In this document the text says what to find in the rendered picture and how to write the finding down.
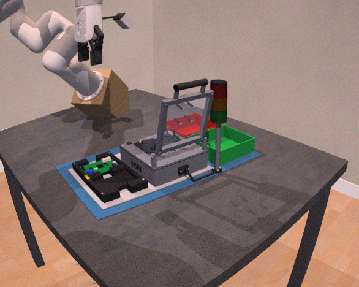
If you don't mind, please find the green bin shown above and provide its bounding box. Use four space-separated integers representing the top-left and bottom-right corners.
205 125 255 165

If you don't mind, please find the red bin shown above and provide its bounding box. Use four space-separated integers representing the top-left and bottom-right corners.
206 119 216 130

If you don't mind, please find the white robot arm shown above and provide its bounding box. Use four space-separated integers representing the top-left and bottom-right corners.
0 0 135 101

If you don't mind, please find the green circuit board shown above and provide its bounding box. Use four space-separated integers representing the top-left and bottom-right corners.
80 157 118 175

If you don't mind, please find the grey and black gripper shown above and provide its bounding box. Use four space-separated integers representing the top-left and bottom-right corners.
75 4 104 66

